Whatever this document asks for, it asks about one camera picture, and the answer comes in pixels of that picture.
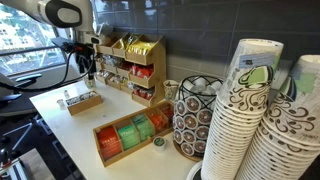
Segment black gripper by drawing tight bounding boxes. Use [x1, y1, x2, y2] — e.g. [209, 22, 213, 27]
[75, 43, 98, 89]

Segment white sachets pile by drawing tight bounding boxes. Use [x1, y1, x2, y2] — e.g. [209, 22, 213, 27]
[67, 91, 98, 106]

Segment small wooden sachet box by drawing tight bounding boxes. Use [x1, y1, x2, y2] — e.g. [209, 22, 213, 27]
[65, 90, 104, 117]

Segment long wooden tea box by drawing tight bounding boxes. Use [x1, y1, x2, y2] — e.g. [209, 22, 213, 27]
[92, 100, 175, 168]

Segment small white packets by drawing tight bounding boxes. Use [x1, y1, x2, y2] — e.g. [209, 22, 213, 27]
[96, 70, 111, 80]

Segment yellow and white packets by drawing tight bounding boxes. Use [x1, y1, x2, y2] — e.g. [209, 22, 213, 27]
[108, 75, 125, 85]

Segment white clear-wrapped packets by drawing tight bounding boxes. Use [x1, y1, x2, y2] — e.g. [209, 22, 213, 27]
[100, 54, 118, 67]

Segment red packets large pile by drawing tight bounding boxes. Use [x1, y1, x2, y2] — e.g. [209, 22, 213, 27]
[129, 64, 155, 80]

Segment yellow-green packets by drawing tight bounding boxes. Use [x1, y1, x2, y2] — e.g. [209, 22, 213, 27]
[119, 34, 140, 50]

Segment yellow sweetener packets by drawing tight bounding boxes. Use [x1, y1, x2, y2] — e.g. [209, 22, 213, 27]
[127, 40, 157, 56]

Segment black office chair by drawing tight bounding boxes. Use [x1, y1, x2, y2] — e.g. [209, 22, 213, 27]
[0, 71, 44, 116]

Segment light green tea bag packets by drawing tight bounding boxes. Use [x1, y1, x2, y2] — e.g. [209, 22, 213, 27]
[131, 113, 156, 141]

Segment wooden nine-bin condiment rack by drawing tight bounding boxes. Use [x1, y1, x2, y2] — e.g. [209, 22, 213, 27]
[94, 32, 167, 108]

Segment window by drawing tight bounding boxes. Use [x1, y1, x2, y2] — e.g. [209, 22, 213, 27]
[0, 3, 69, 77]

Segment orange tea bag packets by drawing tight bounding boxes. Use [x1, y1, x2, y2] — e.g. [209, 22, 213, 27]
[149, 112, 170, 132]

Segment dark red tea bag packets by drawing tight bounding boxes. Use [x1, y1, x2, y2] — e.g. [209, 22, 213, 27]
[161, 105, 175, 122]

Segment green-lid coffee pod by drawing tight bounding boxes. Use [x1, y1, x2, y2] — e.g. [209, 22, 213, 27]
[152, 136, 168, 154]

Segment metal stand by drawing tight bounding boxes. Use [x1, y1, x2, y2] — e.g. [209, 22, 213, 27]
[0, 146, 29, 180]

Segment tall patterned paper cup stack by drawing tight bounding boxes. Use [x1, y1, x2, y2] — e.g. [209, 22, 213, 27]
[200, 38, 285, 180]

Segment leaning patterned paper cup stack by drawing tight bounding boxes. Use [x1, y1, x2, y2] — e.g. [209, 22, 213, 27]
[234, 54, 320, 180]

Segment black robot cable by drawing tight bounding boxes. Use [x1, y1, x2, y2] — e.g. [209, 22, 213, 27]
[0, 48, 96, 93]

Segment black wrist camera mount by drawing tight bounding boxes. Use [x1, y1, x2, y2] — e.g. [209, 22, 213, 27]
[50, 36, 78, 53]

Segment black wire coffee pod carousel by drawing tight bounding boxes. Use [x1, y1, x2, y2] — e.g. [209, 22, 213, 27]
[172, 75, 225, 163]

